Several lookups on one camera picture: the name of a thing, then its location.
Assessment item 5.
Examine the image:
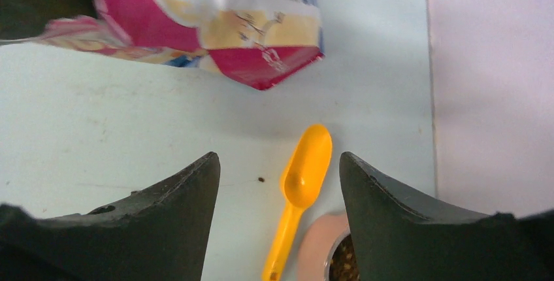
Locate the pink double bowl stand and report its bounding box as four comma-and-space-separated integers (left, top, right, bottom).
296, 211, 350, 281

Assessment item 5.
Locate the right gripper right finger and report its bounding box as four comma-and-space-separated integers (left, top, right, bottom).
339, 152, 553, 280

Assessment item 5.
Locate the yellow plastic scoop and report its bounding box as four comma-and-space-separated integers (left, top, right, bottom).
261, 124, 333, 281

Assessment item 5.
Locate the brown pet food kibble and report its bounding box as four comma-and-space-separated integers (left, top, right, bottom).
329, 235, 360, 281

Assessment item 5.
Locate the colourful pet food bag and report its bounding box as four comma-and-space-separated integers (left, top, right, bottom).
1, 0, 324, 90

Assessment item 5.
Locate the left steel bowl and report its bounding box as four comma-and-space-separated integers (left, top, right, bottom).
323, 231, 360, 281

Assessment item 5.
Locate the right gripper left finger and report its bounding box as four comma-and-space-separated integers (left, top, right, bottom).
1, 152, 220, 280

